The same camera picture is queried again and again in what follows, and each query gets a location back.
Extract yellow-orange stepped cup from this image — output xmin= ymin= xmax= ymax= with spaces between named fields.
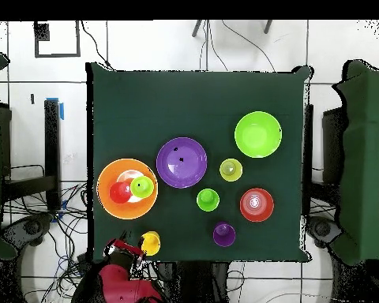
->
xmin=140 ymin=230 xmax=162 ymax=257

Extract orange-red cup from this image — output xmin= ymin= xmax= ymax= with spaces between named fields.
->
xmin=109 ymin=181 xmax=133 ymax=204

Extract light green tapered cup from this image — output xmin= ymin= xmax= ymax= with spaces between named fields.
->
xmin=129 ymin=175 xmax=156 ymax=200

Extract large yellow-orange bowl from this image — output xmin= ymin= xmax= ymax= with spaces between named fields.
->
xmin=96 ymin=158 xmax=159 ymax=220

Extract black power strip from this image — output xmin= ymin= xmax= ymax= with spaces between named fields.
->
xmin=77 ymin=252 xmax=94 ymax=277

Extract green stepped cup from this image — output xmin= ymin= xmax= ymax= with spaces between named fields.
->
xmin=196 ymin=188 xmax=220 ymax=213

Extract purple cup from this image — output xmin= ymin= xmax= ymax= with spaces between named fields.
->
xmin=212 ymin=221 xmax=237 ymax=248

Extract purple bowl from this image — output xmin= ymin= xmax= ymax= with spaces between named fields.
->
xmin=156 ymin=137 xmax=208 ymax=189

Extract dark office chair base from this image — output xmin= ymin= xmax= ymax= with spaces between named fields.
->
xmin=1 ymin=213 xmax=54 ymax=256

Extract yellow tapered cup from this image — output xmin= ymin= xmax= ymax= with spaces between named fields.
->
xmin=220 ymin=158 xmax=244 ymax=183

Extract black stand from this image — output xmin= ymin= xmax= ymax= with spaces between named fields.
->
xmin=0 ymin=98 xmax=62 ymax=211

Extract dark green tablecloth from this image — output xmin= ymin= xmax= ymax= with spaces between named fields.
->
xmin=86 ymin=62 xmax=313 ymax=264

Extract orange-red bowl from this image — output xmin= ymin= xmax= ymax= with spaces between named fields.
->
xmin=238 ymin=187 xmax=275 ymax=223

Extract blue tape strip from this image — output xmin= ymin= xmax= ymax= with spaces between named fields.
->
xmin=45 ymin=96 xmax=65 ymax=121

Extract green bowl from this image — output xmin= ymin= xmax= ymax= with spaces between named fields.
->
xmin=234 ymin=110 xmax=283 ymax=159

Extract grey office chair base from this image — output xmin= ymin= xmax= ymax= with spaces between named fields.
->
xmin=305 ymin=215 xmax=343 ymax=249

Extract black box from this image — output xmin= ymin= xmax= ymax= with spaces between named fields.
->
xmin=321 ymin=106 xmax=347 ymax=185

